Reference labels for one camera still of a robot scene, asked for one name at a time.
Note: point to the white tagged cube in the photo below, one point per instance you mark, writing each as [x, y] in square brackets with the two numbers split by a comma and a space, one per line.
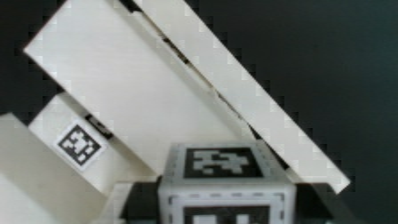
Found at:
[224, 186]

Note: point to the white chair back frame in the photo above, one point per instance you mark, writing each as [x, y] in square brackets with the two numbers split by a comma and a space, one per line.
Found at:
[156, 91]

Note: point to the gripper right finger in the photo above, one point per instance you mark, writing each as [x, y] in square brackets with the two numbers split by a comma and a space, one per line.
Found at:
[320, 208]

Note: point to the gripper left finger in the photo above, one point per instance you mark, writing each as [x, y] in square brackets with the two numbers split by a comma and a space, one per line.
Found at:
[131, 205]

